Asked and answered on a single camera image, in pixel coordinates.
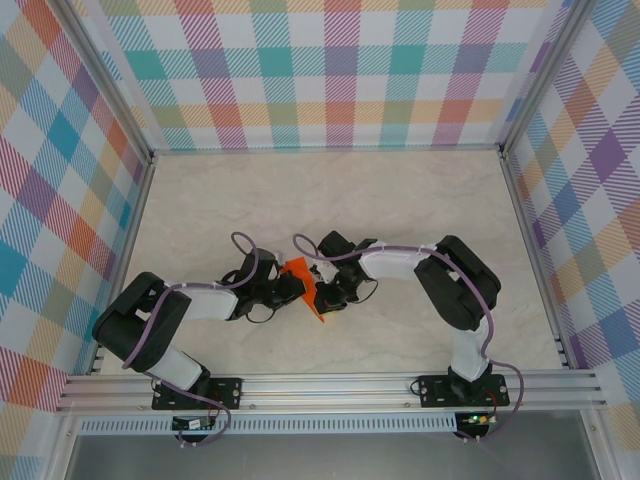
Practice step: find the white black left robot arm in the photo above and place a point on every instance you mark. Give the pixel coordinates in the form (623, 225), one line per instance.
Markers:
(210, 302)

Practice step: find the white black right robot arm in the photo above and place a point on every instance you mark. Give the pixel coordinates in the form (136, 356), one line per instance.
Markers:
(390, 265)

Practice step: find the small black circuit board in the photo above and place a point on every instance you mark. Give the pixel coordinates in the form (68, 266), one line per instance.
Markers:
(190, 424)

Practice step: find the grey metal panel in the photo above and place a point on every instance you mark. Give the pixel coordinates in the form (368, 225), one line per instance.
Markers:
(325, 460)

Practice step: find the small lit circuit board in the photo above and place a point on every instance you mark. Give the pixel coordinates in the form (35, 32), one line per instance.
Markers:
(477, 419)

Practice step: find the long aluminium mounting rail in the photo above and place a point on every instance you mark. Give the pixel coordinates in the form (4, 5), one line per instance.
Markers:
(325, 392)

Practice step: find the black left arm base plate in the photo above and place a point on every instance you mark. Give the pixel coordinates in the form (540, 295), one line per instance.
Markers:
(230, 392)

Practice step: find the thin aluminium rear rail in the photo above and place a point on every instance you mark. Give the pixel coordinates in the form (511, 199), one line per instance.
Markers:
(325, 149)

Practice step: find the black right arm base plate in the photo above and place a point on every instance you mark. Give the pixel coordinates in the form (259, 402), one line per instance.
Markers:
(432, 390)

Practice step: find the aluminium side rail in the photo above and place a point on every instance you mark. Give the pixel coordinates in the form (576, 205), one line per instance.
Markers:
(535, 250)
(132, 235)

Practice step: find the slanted aluminium frame post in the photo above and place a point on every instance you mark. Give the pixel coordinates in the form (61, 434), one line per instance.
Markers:
(107, 85)
(542, 75)

